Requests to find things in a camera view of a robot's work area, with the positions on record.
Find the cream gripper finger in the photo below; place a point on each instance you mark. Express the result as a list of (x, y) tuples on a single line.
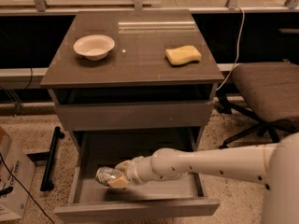
[(122, 166), (118, 182)]

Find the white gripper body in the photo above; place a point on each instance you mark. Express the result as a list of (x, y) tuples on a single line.
[(134, 171)]

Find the green 7up can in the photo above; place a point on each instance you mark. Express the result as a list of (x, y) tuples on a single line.
[(103, 174)]

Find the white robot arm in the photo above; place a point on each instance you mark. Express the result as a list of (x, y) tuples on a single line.
[(276, 166)]

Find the open grey middle drawer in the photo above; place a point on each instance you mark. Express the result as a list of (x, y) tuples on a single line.
[(90, 201)]

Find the closed grey top drawer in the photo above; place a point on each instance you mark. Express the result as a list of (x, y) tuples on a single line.
[(134, 115)]

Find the grey drawer cabinet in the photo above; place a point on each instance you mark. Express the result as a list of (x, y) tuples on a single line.
[(136, 70)]

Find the black metal stand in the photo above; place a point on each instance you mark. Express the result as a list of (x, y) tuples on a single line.
[(48, 157)]

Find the white cardboard box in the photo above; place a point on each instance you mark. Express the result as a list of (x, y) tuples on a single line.
[(17, 177)]

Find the white bowl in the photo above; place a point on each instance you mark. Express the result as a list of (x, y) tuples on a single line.
[(94, 47)]

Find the yellow sponge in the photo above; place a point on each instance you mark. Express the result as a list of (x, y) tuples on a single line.
[(182, 55)]

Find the grey office chair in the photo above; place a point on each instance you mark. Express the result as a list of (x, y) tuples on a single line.
[(271, 90)]

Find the metal window railing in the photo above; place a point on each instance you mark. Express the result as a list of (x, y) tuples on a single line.
[(137, 0)]

